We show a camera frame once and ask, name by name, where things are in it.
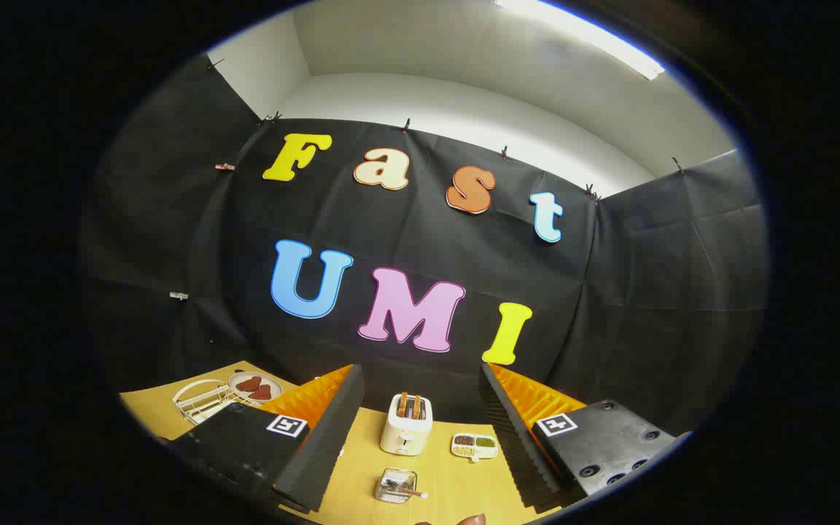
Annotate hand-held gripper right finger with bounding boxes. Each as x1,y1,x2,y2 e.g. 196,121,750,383
478,362,692,510

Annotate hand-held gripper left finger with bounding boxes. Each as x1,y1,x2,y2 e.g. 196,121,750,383
165,363,366,515

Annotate metal wire basket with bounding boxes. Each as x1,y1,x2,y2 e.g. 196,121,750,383
374,468,419,504

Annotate spoon with pink handle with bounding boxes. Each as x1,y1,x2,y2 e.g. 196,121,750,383
382,478,429,500

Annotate white wire dish rack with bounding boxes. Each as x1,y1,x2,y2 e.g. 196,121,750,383
172,379,264,426

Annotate white divided bean dish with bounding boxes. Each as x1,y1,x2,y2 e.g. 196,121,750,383
451,433,499,463

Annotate small beige plate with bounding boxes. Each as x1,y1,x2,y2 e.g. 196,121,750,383
228,371,282,404

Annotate white toaster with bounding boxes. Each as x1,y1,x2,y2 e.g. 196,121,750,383
380,394,434,456

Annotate black backdrop cloth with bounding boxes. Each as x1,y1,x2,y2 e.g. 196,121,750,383
77,55,771,438

